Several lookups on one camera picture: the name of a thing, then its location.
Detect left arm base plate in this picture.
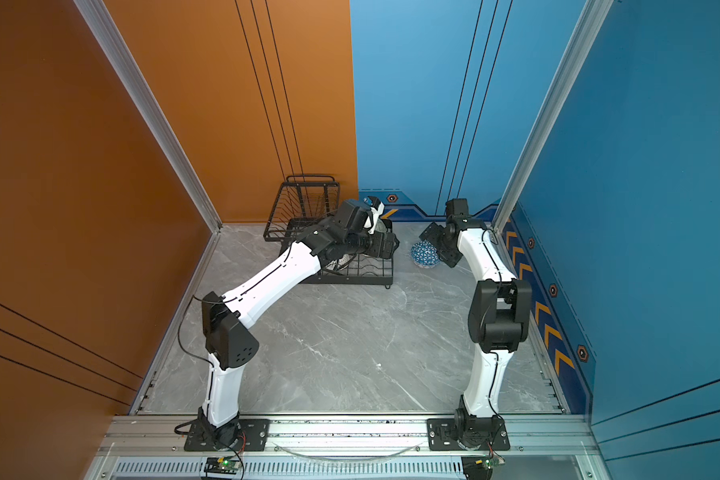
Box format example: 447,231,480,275
183,418,270,452

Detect black wire dish rack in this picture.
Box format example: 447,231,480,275
263,174,394,289

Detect left green circuit board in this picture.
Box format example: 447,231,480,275
203,456,245,479

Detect right green circuit board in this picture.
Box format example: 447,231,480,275
475,452,506,470

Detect green patterned bowl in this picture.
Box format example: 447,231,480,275
374,219,391,235

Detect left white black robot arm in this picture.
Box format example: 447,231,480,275
193,216,399,450

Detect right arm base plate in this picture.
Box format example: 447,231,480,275
426,416,511,452

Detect aluminium front rail frame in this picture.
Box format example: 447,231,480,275
85,413,609,479

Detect dark blue patterned bowl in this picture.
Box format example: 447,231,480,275
410,240,441,269

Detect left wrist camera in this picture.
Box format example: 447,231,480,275
333,196,385,234

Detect green circuit board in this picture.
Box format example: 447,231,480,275
203,456,245,479
475,452,506,470

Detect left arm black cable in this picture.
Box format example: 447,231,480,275
176,295,217,367

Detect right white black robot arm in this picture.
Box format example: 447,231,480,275
420,218,532,451

